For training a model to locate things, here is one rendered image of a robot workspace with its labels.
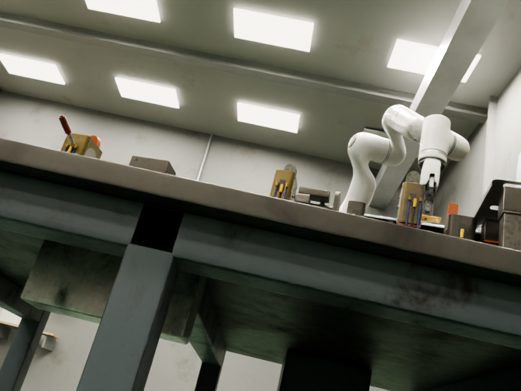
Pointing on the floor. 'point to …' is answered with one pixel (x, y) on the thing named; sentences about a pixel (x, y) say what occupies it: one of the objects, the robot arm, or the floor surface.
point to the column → (321, 375)
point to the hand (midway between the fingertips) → (426, 210)
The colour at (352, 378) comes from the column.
